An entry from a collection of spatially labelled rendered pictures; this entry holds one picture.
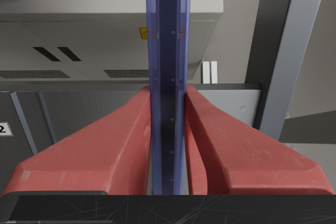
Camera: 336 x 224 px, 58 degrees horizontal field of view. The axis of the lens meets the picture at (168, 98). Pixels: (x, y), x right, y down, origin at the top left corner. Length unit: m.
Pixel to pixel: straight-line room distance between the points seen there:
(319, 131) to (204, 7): 0.33
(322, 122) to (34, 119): 0.51
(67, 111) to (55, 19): 0.32
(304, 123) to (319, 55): 0.60
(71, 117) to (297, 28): 0.19
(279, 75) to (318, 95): 1.01
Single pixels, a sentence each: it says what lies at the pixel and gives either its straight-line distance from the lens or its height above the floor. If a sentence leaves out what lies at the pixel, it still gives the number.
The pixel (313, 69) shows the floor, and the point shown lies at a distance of 1.25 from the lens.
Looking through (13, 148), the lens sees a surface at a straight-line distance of 0.32.
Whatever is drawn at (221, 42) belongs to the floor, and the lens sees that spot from 1.17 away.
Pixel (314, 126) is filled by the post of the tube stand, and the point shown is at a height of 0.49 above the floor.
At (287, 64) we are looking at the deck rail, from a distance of 0.23.
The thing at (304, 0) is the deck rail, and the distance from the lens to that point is 0.22.
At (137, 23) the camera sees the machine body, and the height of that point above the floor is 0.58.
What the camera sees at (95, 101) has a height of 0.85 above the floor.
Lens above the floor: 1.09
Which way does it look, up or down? 82 degrees down
